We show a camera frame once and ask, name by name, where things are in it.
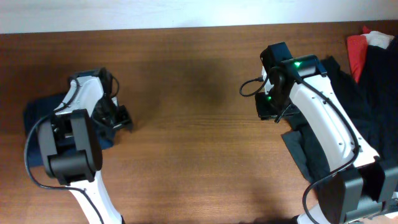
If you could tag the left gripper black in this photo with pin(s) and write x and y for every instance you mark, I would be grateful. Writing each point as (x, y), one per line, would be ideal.
(125, 118)

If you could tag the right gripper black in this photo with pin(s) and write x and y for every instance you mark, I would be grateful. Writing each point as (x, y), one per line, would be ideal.
(265, 112)

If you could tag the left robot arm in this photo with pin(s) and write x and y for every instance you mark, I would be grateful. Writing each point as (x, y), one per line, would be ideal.
(69, 141)

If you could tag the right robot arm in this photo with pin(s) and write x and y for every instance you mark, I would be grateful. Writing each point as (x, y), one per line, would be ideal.
(360, 184)

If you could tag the black garment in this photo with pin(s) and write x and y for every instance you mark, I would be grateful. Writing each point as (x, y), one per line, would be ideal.
(307, 87)

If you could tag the red cloth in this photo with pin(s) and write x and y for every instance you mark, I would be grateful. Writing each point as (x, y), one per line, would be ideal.
(357, 46)

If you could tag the dark navy garment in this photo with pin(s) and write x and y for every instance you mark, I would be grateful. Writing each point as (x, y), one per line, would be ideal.
(378, 81)

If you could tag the white cloth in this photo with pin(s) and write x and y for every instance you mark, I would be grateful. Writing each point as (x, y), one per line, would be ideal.
(378, 39)

